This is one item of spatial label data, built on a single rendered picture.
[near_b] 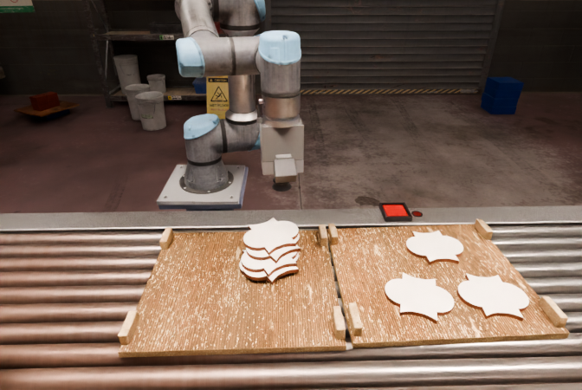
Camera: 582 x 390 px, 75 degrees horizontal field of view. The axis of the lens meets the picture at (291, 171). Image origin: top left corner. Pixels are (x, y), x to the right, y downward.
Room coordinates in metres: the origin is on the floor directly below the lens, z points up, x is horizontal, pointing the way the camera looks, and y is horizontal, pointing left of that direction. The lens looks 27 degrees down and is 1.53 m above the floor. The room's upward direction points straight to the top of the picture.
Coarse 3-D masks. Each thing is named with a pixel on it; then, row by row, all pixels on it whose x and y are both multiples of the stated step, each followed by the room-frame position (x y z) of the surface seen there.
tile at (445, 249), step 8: (416, 232) 0.78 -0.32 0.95; (432, 232) 0.78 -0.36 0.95; (408, 240) 0.75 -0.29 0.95; (416, 240) 0.75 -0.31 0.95; (424, 240) 0.75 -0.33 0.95; (432, 240) 0.75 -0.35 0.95; (440, 240) 0.75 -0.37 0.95; (448, 240) 0.75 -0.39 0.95; (456, 240) 0.75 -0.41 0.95; (408, 248) 0.72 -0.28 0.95; (416, 248) 0.72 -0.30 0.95; (424, 248) 0.72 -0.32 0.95; (432, 248) 0.72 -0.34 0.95; (440, 248) 0.72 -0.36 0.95; (448, 248) 0.72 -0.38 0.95; (456, 248) 0.72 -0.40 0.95; (416, 256) 0.70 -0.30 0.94; (424, 256) 0.69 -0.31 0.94; (432, 256) 0.69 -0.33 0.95; (440, 256) 0.69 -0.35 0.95; (448, 256) 0.69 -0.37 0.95; (456, 256) 0.70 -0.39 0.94
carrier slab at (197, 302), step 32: (160, 256) 0.70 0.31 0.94; (192, 256) 0.70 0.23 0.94; (224, 256) 0.70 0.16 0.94; (320, 256) 0.70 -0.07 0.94; (160, 288) 0.60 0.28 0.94; (192, 288) 0.60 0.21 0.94; (224, 288) 0.60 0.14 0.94; (256, 288) 0.60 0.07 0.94; (288, 288) 0.60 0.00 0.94; (320, 288) 0.60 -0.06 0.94; (160, 320) 0.51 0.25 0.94; (192, 320) 0.51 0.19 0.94; (224, 320) 0.51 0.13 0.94; (256, 320) 0.51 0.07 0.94; (288, 320) 0.51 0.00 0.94; (320, 320) 0.51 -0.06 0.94; (128, 352) 0.45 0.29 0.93; (160, 352) 0.45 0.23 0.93; (192, 352) 0.45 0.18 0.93; (224, 352) 0.45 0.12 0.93; (256, 352) 0.45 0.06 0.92; (288, 352) 0.46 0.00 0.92
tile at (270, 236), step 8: (256, 224) 0.76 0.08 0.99; (264, 224) 0.76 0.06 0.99; (272, 224) 0.76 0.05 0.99; (280, 224) 0.76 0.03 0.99; (288, 224) 0.76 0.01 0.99; (248, 232) 0.73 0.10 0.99; (256, 232) 0.73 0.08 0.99; (264, 232) 0.73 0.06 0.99; (272, 232) 0.73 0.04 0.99; (280, 232) 0.73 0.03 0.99; (288, 232) 0.73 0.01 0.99; (296, 232) 0.73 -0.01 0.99; (248, 240) 0.70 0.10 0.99; (256, 240) 0.70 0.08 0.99; (264, 240) 0.70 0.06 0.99; (272, 240) 0.70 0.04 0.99; (280, 240) 0.70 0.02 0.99; (288, 240) 0.70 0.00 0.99; (248, 248) 0.68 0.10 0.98; (256, 248) 0.67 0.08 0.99; (264, 248) 0.67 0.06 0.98; (272, 248) 0.67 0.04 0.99; (280, 248) 0.68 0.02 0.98
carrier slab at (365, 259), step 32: (352, 256) 0.70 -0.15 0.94; (384, 256) 0.70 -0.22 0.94; (480, 256) 0.70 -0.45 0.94; (352, 288) 0.60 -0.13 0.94; (384, 288) 0.60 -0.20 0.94; (448, 288) 0.60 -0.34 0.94; (384, 320) 0.51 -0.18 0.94; (416, 320) 0.51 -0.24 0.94; (448, 320) 0.51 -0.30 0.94; (480, 320) 0.51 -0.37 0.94; (512, 320) 0.51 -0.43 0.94; (544, 320) 0.51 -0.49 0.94
